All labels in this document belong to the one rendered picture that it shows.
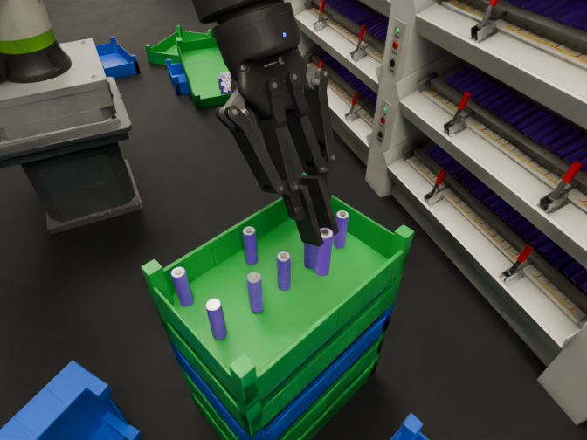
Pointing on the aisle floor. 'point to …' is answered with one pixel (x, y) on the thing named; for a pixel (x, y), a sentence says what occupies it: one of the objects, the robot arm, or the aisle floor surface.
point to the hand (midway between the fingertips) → (312, 210)
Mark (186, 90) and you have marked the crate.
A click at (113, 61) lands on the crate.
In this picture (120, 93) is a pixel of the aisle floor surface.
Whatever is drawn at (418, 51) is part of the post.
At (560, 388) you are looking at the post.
